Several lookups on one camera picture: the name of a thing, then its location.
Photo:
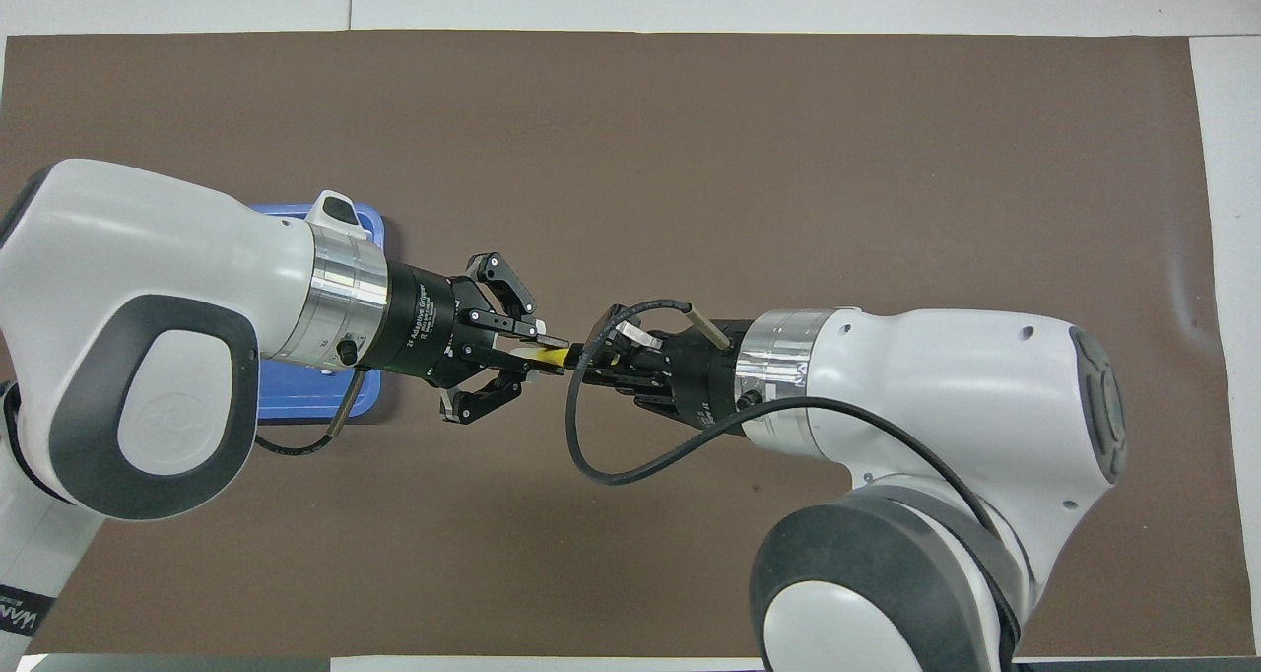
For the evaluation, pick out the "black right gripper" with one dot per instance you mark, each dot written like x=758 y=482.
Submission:
x=699 y=376

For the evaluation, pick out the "yellow marker pen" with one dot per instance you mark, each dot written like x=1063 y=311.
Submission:
x=550 y=357

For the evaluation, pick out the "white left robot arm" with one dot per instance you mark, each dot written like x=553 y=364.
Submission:
x=148 y=248

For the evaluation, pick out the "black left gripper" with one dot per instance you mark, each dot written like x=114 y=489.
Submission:
x=433 y=327

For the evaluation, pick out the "brown table mat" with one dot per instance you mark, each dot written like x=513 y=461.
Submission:
x=630 y=160

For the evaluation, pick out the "blue plastic tray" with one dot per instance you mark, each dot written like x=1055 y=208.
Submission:
x=296 y=396

